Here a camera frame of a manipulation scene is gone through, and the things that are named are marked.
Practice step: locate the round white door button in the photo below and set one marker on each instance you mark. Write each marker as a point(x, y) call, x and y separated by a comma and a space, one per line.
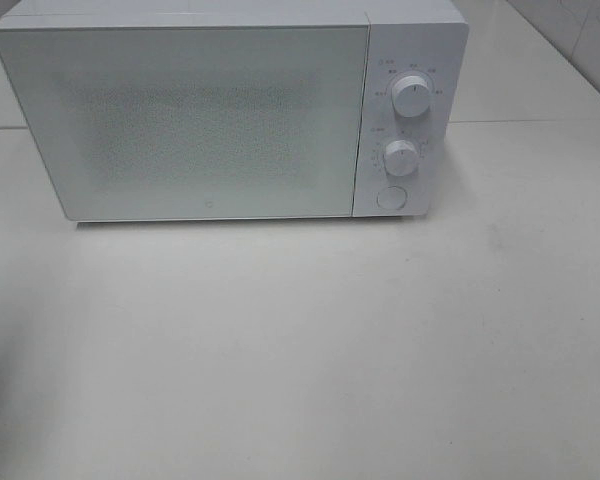
point(392, 198)

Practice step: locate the white timer knob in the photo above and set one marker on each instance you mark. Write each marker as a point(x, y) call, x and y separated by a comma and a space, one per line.
point(401, 158)

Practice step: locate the white microwave door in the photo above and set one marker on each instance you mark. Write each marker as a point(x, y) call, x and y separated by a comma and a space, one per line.
point(177, 124)

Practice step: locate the upper white power knob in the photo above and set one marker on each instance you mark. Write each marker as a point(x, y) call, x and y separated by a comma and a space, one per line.
point(411, 95)

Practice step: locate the white microwave oven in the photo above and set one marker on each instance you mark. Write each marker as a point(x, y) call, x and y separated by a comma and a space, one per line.
point(427, 37)

